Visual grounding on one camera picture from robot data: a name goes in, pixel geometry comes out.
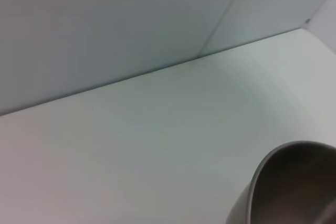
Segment stainless steel mixing bowl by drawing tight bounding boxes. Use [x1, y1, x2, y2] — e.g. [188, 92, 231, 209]
[225, 141, 336, 224]

